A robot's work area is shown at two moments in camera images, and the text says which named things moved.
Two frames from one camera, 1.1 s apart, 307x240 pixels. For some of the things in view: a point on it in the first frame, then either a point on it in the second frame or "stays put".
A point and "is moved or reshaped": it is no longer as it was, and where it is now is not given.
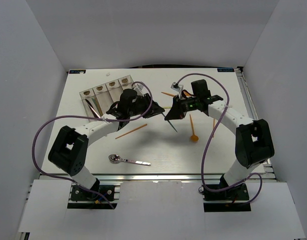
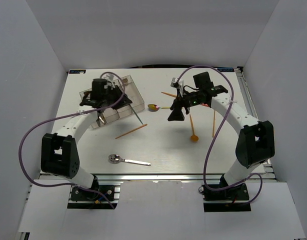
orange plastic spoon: x=194 y=138 stays put
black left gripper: x=155 y=109 to x=125 y=101
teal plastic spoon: x=170 y=123 is moved or reshaped
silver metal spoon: x=115 y=158 stays put
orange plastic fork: x=168 y=94 stays put
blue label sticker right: x=225 y=69 stays put
